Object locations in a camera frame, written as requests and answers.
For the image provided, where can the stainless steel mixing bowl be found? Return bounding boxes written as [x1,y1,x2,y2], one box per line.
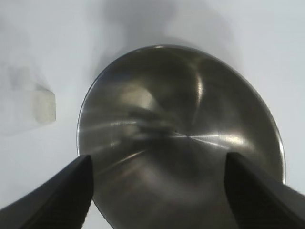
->
[76,44,285,229]

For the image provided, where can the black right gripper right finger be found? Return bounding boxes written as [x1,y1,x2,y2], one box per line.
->
[224,152,305,229]

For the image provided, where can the white rice grains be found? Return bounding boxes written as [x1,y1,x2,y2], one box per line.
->
[32,89,57,125]

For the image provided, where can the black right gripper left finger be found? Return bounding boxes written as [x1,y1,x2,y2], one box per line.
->
[0,154,94,229]

